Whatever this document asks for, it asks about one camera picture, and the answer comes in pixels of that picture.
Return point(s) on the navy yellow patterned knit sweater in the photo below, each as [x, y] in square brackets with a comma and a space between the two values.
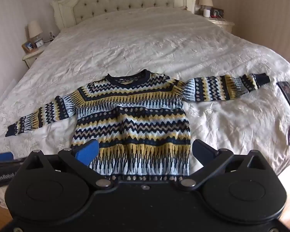
[135, 125]

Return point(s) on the bed with white bedspread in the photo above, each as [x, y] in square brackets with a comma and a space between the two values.
[147, 48]

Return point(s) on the white cylinder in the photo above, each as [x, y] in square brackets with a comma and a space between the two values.
[206, 12]

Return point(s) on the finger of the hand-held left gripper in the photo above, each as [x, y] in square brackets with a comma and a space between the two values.
[1, 157]

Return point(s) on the cream nightstand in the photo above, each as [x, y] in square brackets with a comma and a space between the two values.
[223, 24]
[33, 55]

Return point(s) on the wooden picture frame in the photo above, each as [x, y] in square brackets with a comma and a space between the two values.
[28, 46]

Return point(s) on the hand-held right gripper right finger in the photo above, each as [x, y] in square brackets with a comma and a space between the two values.
[203, 151]

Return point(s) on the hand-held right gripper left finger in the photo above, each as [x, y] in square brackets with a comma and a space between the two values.
[87, 152]

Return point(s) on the wall outlet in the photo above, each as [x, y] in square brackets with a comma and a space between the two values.
[52, 35]

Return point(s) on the dark picture frame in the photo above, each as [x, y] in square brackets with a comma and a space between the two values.
[217, 12]

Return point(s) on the small white alarm clock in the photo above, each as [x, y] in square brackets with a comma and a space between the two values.
[39, 43]

